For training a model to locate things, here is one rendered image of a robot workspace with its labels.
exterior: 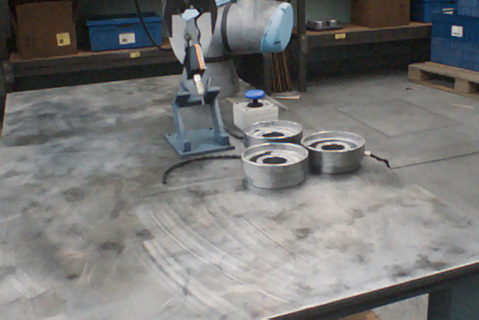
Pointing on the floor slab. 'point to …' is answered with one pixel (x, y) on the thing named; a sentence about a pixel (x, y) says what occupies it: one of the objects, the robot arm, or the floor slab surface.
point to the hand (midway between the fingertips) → (192, 56)
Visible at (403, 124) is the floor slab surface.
